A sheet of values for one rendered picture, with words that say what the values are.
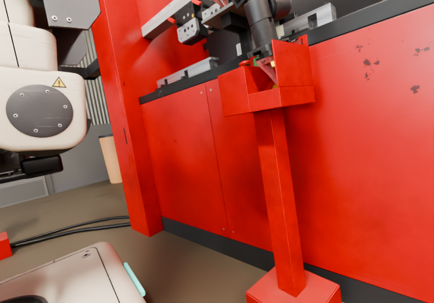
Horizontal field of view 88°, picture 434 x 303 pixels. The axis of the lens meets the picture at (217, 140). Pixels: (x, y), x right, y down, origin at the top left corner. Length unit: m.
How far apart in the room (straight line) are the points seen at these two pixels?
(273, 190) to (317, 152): 0.20
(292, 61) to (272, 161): 0.26
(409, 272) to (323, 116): 0.47
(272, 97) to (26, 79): 0.50
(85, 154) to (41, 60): 3.47
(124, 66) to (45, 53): 0.97
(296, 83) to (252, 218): 0.61
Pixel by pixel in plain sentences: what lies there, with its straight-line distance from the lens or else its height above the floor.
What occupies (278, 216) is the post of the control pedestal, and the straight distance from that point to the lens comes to 0.69.
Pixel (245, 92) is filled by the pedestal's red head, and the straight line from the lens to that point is 0.60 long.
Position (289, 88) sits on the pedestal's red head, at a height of 0.70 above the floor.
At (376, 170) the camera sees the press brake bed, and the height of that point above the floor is 0.45.
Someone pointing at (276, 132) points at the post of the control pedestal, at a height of 0.60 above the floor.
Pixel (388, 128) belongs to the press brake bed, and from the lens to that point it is 0.73.
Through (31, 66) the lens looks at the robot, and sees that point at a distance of 0.58.
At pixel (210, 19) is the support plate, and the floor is 0.99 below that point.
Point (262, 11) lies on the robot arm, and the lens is 0.60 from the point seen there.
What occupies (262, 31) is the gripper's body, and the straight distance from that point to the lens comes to 0.60.
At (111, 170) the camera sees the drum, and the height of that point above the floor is 0.19.
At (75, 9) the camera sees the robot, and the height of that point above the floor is 0.92.
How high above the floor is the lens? 0.65
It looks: 5 degrees down
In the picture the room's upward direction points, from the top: 9 degrees counter-clockwise
